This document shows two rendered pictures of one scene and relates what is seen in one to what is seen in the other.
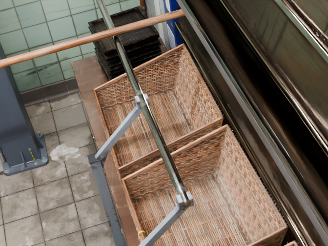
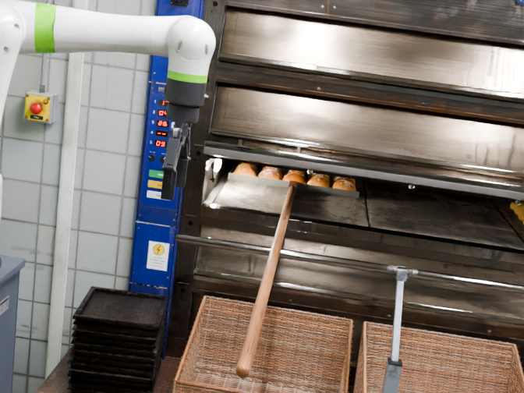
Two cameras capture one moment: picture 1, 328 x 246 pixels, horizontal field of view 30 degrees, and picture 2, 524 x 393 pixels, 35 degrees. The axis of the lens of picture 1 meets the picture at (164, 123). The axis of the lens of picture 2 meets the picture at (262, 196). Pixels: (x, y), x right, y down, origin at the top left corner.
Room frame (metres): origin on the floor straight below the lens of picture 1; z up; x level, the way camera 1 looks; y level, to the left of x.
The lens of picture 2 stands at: (1.46, 2.60, 1.94)
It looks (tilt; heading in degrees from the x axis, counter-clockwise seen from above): 14 degrees down; 284
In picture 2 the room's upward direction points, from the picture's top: 8 degrees clockwise
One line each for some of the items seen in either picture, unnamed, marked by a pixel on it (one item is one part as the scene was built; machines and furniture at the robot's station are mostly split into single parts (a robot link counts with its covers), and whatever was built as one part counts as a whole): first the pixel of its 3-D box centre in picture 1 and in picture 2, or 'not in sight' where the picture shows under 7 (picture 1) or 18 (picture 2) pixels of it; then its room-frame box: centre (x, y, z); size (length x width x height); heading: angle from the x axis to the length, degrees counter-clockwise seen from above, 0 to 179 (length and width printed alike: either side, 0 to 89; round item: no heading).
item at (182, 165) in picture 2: not in sight; (180, 173); (2.14, 0.71, 1.49); 0.03 x 0.01 x 0.07; 10
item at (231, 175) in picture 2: not in sight; (295, 176); (2.17, -0.88, 1.20); 0.55 x 0.36 x 0.03; 10
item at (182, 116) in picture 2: not in sight; (181, 123); (2.12, 0.78, 1.63); 0.08 x 0.07 x 0.09; 100
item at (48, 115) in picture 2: not in sight; (40, 107); (2.94, -0.02, 1.46); 0.10 x 0.07 x 0.10; 10
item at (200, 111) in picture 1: (155, 113); (266, 368); (1.99, 0.03, 0.72); 0.56 x 0.49 x 0.28; 9
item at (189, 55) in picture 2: not in sight; (190, 48); (2.12, 0.77, 1.80); 0.13 x 0.11 x 0.14; 116
